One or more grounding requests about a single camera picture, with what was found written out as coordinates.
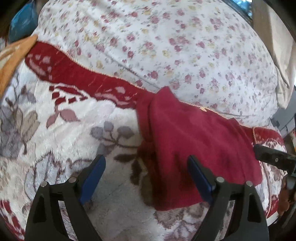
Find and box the beige curtain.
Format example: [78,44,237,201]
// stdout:
[252,1,295,109]

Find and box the orange patterned cloth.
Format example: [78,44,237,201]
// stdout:
[0,35,38,98]

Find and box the blue plastic bag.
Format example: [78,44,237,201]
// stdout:
[8,1,38,43]

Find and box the red white plush blanket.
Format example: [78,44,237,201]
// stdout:
[1,42,285,240]

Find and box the right hand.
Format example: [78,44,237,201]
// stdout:
[277,175,295,216]

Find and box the floral white bed sheet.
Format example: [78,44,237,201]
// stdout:
[35,1,278,126]

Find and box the dark red garment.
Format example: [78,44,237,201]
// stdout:
[136,87,262,211]

